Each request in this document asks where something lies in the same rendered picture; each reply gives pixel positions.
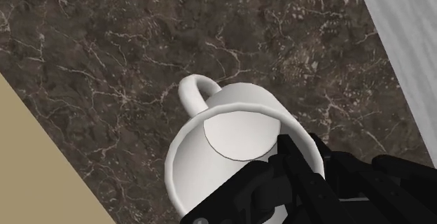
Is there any white mug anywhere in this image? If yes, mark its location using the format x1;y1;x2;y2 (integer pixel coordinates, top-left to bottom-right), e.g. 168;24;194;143
164;73;326;224

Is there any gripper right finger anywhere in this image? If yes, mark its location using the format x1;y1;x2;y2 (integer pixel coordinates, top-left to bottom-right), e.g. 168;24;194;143
308;132;437;224

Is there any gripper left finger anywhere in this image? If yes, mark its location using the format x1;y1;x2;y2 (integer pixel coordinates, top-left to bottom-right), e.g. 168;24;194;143
179;133;356;224

